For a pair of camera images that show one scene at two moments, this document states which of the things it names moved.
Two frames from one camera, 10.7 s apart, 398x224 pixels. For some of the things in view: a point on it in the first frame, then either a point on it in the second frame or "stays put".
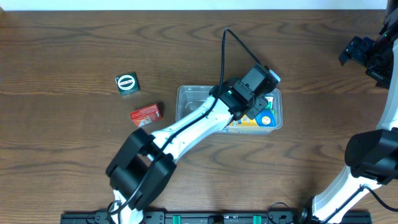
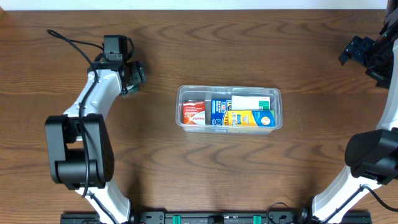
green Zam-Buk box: [127, 84] stays put
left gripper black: [254, 114] to [138, 74]
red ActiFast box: [149, 114] to [194, 112]
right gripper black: [354, 48] stays put
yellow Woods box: [265, 118] stays put
